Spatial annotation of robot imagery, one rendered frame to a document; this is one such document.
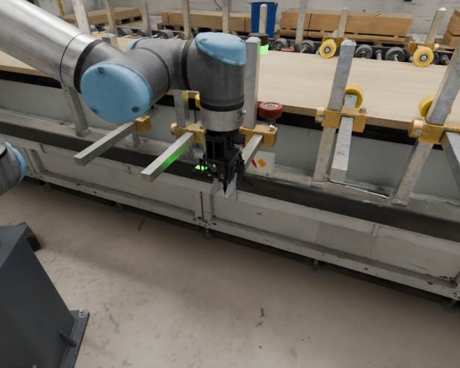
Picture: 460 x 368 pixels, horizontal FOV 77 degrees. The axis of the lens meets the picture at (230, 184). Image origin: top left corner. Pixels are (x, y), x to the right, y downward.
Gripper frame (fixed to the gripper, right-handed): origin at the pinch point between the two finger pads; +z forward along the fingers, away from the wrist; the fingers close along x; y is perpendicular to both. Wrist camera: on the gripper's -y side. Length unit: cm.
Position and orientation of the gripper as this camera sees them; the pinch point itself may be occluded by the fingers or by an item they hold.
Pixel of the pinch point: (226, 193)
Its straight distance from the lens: 75.2
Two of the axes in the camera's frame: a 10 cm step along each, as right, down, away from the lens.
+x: 9.3, 2.2, -2.9
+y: -3.6, 5.5, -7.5
